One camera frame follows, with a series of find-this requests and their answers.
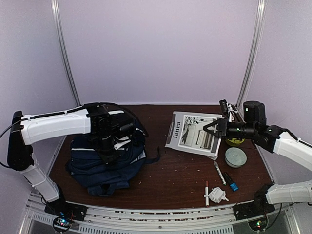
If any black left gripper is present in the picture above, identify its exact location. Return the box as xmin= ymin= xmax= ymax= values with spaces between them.
xmin=91 ymin=133 xmax=121 ymax=166

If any navy blue student backpack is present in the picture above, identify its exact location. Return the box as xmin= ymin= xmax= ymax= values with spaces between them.
xmin=65 ymin=120 xmax=160 ymax=197

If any black white illustrated book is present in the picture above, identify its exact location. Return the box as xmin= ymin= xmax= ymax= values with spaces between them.
xmin=165 ymin=111 xmax=222 ymax=160

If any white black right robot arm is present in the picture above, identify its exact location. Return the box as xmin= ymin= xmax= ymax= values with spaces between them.
xmin=203 ymin=100 xmax=312 ymax=215

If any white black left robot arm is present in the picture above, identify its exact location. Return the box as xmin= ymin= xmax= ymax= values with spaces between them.
xmin=1 ymin=102 xmax=136 ymax=216

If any yellow green bowl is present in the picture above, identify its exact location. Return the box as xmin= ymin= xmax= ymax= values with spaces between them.
xmin=225 ymin=138 xmax=245 ymax=147

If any pale blue ceramic bowl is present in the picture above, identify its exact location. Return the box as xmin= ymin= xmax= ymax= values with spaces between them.
xmin=225 ymin=147 xmax=247 ymax=168

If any grey marker pen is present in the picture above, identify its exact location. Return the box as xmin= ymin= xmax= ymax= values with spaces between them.
xmin=214 ymin=161 xmax=227 ymax=186

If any white red-capped pen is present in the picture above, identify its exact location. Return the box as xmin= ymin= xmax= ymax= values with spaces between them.
xmin=204 ymin=181 xmax=209 ymax=207

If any black blue marker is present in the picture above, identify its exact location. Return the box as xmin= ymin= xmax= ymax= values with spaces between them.
xmin=223 ymin=172 xmax=238 ymax=192

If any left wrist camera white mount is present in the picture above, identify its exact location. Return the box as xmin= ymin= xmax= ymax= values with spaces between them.
xmin=114 ymin=136 xmax=131 ymax=150

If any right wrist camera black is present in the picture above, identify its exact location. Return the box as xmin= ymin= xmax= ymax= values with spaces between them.
xmin=219 ymin=99 xmax=240 ymax=122

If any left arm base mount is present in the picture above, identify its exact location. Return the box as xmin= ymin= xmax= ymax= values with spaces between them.
xmin=41 ymin=190 xmax=87 ymax=234

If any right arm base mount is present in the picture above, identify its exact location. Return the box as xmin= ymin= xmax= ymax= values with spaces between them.
xmin=233 ymin=183 xmax=282 ymax=233

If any aluminium front rail frame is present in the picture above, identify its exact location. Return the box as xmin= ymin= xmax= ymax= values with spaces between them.
xmin=23 ymin=192 xmax=300 ymax=234

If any right aluminium corner post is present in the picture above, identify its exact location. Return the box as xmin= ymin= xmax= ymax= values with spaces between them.
xmin=236 ymin=0 xmax=267 ymax=110

